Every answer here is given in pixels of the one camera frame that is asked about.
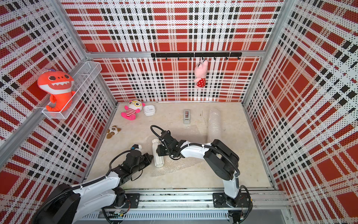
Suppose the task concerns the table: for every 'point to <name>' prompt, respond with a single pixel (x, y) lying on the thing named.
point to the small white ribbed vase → (159, 161)
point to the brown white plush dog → (112, 131)
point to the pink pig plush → (200, 70)
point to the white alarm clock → (149, 110)
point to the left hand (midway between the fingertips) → (156, 155)
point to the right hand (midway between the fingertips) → (161, 150)
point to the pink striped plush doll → (134, 107)
